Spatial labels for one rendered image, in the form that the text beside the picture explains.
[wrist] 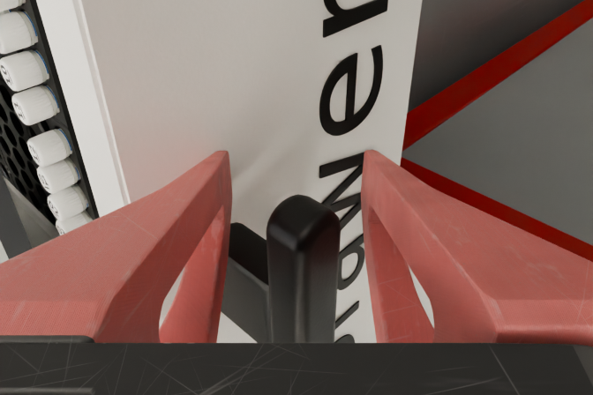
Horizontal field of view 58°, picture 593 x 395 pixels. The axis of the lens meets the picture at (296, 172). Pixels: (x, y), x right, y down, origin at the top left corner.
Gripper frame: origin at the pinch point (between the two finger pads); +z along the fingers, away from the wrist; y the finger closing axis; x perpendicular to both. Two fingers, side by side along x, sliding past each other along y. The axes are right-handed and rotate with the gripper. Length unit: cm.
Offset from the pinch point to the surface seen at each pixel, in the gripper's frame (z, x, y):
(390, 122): 6.2, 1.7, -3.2
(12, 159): 14.4, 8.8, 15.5
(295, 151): 2.8, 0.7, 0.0
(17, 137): 12.8, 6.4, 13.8
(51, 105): 7.9, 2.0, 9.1
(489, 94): 31.7, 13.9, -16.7
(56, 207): 7.4, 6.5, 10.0
